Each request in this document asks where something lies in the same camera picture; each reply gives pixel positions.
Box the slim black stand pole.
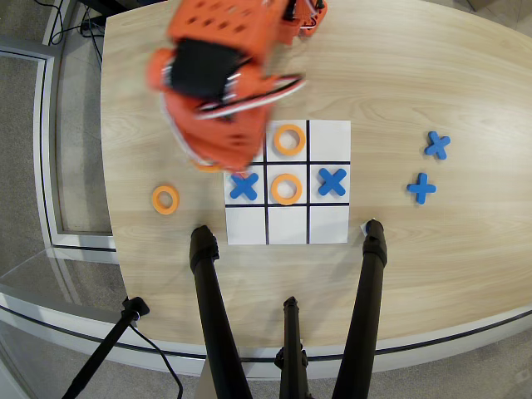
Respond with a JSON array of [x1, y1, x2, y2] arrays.
[[61, 296, 150, 399]]

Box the white glass partition frame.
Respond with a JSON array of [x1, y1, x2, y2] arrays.
[[0, 35, 121, 263]]

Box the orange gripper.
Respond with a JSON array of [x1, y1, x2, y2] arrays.
[[160, 89, 273, 172]]

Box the blue foam cross piece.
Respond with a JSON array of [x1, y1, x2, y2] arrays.
[[423, 131, 452, 161], [406, 172, 437, 205], [229, 171, 260, 200], [318, 167, 348, 198]]

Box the black floor cables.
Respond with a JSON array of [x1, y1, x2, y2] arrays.
[[48, 0, 105, 63]]

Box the thick black tripod leg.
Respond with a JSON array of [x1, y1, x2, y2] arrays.
[[331, 219, 389, 399], [189, 224, 254, 399]]

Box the black cable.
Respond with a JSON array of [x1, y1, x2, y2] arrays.
[[127, 323, 185, 399]]

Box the white tic-tac-toe grid board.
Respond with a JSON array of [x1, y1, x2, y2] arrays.
[[223, 120, 352, 246]]

